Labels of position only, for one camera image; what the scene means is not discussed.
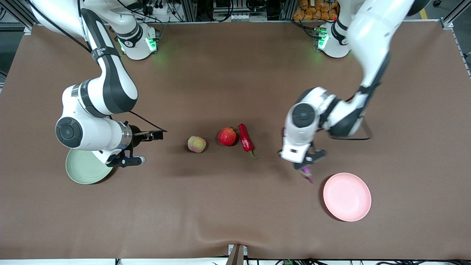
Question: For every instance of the pale yellow-pink peach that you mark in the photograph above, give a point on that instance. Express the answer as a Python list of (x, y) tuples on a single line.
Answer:
[(197, 144)]

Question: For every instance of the metal bracket at table edge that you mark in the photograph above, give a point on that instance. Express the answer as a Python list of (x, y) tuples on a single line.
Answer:
[(237, 255)]

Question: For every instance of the brown table cover mat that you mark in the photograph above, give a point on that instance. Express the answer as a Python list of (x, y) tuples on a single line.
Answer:
[(235, 206)]

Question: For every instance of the red chili pepper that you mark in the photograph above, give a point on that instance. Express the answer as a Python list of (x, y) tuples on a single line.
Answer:
[(244, 140)]

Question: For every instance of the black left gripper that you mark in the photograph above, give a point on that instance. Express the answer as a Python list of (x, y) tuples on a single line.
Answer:
[(317, 154)]

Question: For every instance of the white power strip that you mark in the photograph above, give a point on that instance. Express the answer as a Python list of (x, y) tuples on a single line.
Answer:
[(156, 9)]

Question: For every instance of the aluminium frame strut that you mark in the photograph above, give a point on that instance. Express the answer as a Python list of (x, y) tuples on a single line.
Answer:
[(450, 18), (18, 14)]

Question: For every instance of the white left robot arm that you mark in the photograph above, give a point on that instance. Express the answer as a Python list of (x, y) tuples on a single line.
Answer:
[(368, 33)]

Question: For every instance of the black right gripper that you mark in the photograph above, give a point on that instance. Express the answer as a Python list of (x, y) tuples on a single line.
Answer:
[(136, 133)]

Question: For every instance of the long purple eggplant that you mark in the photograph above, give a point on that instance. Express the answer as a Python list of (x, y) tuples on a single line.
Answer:
[(307, 173)]

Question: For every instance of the red pomegranate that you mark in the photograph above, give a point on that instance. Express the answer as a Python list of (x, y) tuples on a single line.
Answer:
[(227, 137)]

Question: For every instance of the bag of orange bread rolls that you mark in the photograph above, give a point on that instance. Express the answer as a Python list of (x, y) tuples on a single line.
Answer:
[(312, 13)]

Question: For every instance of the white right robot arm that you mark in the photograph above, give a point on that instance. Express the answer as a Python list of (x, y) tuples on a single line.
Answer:
[(110, 81)]

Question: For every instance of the dark electronics rack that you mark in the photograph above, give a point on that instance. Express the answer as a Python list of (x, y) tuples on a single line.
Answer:
[(235, 9)]

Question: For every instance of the pink round plate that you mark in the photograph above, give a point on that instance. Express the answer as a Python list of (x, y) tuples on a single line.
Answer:
[(347, 197)]

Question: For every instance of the light green round plate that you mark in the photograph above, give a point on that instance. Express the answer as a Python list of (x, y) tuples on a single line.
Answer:
[(84, 171)]

